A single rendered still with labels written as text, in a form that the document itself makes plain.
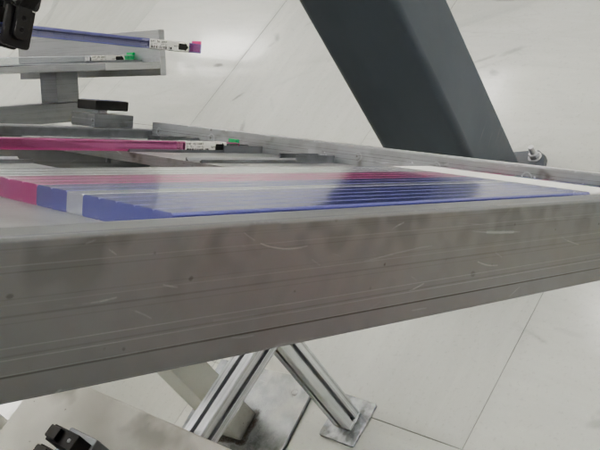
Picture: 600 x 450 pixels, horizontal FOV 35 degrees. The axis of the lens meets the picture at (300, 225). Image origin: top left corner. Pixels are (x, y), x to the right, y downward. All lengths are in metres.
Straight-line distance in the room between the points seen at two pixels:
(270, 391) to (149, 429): 0.80
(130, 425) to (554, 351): 0.83
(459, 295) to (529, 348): 1.13
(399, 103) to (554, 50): 0.65
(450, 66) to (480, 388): 0.55
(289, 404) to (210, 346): 1.40
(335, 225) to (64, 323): 0.16
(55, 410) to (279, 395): 0.73
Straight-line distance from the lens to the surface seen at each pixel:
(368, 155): 1.00
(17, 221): 0.47
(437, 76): 1.62
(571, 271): 0.69
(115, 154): 1.00
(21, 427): 1.21
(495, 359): 1.70
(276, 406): 1.83
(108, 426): 1.12
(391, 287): 0.51
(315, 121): 2.36
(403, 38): 1.55
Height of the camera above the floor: 1.35
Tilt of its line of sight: 39 degrees down
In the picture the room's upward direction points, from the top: 35 degrees counter-clockwise
